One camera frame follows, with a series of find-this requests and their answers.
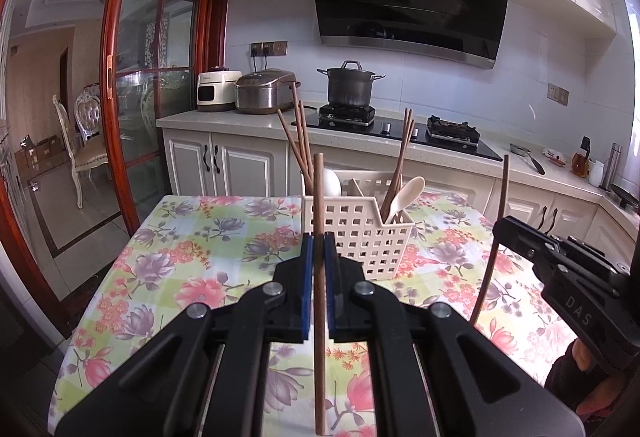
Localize white plastic utensil basket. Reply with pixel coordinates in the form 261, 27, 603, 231
301, 170, 416, 279

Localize cardboard boxes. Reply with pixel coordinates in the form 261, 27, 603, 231
14, 134, 66, 173

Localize black glass gas hob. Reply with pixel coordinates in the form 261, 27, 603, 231
300, 104, 504, 163

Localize white tufted-back dining chair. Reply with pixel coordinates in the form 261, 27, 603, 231
75, 86, 108, 143

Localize white ornate dining chair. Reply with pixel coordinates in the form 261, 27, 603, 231
52, 94, 113, 210

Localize black pan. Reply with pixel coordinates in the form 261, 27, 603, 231
611, 184, 640, 210

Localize white base cabinets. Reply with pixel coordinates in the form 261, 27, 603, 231
160, 127, 640, 268

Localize small pan with handle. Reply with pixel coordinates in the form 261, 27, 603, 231
510, 143, 547, 176

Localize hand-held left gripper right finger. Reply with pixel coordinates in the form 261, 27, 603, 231
324, 233, 586, 437

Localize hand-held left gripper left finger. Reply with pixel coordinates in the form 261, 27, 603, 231
55, 233, 315, 437

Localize silver rice cooker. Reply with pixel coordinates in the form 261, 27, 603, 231
234, 68, 301, 115

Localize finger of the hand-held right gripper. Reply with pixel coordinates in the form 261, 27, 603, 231
492, 214, 568, 275

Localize gold wall socket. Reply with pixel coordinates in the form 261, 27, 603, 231
250, 40, 289, 58
546, 82, 570, 107

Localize white countertop cooker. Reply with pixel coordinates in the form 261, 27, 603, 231
196, 66, 243, 113

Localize white ceramic spoon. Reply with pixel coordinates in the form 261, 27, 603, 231
380, 176, 426, 224
322, 168, 343, 197

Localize person's right hand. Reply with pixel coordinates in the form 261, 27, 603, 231
544, 337, 640, 423

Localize grey stockpot with lid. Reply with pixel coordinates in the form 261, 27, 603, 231
316, 60, 387, 108

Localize amber oil bottle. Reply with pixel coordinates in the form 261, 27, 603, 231
571, 136, 592, 179

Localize black burner grate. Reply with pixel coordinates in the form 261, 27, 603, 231
426, 114, 481, 143
319, 103, 376, 127

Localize red-brown wooden door frame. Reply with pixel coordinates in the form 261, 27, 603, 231
0, 0, 76, 340

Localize wooden glass sliding door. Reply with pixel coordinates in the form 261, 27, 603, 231
100, 0, 228, 238

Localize floral tablecloth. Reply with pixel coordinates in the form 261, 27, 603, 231
52, 194, 576, 437

